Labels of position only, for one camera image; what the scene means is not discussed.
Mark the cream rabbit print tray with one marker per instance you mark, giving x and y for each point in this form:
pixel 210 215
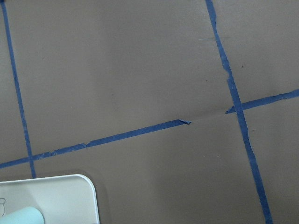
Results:
pixel 67 199

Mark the green cup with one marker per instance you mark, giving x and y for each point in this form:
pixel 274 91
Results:
pixel 28 215

